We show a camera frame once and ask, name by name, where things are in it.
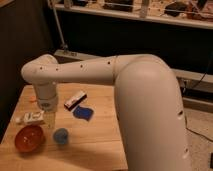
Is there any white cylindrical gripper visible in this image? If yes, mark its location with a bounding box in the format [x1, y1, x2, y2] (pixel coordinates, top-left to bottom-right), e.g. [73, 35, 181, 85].
[34, 83, 58, 129]

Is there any orange ceramic bowl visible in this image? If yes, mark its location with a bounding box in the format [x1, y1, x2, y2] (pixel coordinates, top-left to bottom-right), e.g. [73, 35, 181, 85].
[14, 125, 45, 153]

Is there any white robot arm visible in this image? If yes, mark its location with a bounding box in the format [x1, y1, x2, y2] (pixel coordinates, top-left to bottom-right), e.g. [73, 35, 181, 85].
[21, 54, 192, 171]

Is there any white rectangular box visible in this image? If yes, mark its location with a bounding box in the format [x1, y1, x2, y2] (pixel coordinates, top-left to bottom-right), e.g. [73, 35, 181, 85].
[15, 111, 44, 125]

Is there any blue cup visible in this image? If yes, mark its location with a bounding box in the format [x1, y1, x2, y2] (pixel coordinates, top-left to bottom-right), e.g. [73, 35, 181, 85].
[53, 128, 69, 144]

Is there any orange toy carrot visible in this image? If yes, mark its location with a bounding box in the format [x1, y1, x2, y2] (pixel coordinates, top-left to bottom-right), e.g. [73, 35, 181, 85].
[29, 97, 36, 102]

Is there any small dark red-white box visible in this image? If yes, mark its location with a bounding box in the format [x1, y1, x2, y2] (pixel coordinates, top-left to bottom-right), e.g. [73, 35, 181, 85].
[64, 91, 87, 111]

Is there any metal stand pole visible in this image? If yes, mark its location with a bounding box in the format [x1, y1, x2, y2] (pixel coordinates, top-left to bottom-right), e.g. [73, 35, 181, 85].
[51, 0, 68, 51]

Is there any cluttered background shelf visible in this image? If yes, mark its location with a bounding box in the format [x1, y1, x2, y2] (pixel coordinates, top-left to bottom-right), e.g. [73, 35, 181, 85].
[52, 0, 213, 30]

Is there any black floor cable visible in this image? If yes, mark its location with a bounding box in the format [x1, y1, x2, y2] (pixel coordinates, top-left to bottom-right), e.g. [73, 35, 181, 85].
[181, 56, 213, 143]

